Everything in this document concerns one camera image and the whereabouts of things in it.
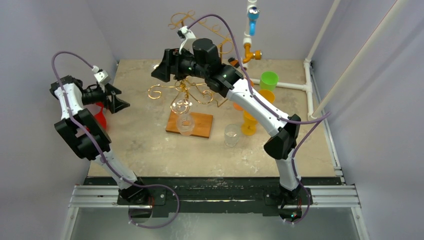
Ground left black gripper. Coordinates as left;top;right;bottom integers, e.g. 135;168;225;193
81;82;130;113

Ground red plastic goblet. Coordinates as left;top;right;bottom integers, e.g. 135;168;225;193
85;102;108;130

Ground clear stemmed glass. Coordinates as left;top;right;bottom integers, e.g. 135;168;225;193
171;98;195;136

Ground gold swirl wine glass rack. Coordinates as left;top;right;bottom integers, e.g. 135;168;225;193
147;77;214;139

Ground yellow goblet front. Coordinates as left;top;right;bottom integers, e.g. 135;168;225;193
241;110;258;136

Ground yellow goblet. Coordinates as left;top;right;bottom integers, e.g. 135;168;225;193
258;89;276;104
241;110;258;136

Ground clear wine glass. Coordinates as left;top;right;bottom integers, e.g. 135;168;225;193
151;63;160;71

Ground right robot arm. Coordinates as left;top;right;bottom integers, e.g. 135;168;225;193
151;38;301;204

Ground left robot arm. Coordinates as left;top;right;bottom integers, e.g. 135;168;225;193
49;75;150;205

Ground small black orange object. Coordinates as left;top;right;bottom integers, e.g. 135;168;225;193
228;57;240;68

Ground orange plastic goblet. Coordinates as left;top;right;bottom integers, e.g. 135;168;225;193
232;102;244;111

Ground orange faucet tap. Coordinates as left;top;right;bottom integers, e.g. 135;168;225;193
242;42;262;64

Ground small clear tumbler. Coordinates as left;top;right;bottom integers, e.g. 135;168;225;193
224;124;241;147

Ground green plastic cup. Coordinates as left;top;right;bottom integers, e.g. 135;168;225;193
259;71;279;92

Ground yellow goblet rear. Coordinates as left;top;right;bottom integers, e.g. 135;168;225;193
258;89;276;104

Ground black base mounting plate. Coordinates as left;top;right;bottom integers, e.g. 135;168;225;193
115;177;313;221

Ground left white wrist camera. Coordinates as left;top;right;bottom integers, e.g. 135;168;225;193
91;65;111;86

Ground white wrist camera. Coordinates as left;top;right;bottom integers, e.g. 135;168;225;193
177;26;197;55
91;65;111;86

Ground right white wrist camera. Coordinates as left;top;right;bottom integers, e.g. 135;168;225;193
177;26;197;55

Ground gold tall wire rack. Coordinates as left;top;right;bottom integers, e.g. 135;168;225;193
168;10;235;60

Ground white pvc pipe frame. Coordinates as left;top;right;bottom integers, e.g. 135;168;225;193
239;0;341;121

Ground aluminium rail frame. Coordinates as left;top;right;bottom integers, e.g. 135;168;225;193
61;185;370;240

